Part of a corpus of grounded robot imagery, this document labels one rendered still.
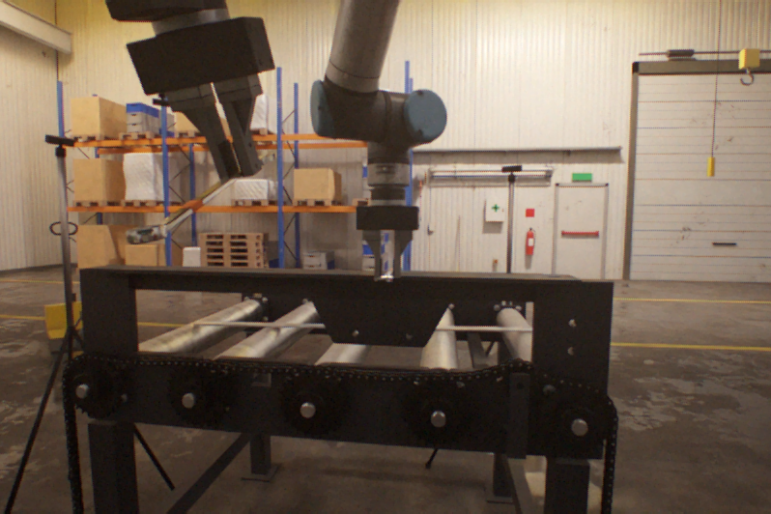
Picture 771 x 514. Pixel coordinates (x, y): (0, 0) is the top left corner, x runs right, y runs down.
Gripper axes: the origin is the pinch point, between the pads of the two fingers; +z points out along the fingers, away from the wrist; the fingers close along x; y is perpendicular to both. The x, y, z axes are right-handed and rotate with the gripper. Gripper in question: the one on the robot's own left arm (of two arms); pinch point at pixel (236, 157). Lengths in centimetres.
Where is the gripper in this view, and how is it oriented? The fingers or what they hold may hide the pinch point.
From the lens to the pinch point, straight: 51.2
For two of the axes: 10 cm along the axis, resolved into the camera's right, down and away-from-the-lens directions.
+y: 1.1, -4.8, 8.7
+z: 1.7, 8.7, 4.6
